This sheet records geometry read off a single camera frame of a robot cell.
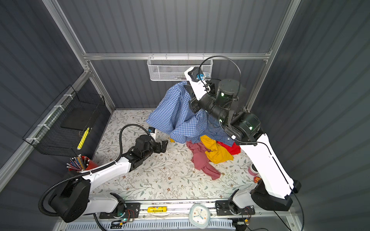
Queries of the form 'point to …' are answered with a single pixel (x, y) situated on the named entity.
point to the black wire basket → (63, 129)
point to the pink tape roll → (253, 170)
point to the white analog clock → (199, 215)
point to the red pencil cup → (80, 163)
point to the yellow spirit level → (157, 209)
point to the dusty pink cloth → (201, 160)
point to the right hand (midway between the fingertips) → (187, 85)
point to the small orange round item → (256, 179)
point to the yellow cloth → (218, 154)
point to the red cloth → (235, 149)
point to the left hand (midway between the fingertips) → (161, 140)
